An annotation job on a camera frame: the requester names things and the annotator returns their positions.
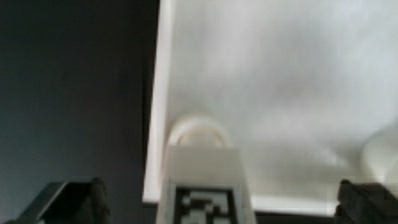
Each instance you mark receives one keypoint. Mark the white table leg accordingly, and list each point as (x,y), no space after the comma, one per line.
(205,192)

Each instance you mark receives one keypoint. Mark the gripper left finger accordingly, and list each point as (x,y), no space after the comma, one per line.
(70,203)

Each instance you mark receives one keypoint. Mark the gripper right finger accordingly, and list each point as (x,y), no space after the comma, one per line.
(369,204)

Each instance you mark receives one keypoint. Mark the white square tabletop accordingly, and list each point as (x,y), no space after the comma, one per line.
(282,65)

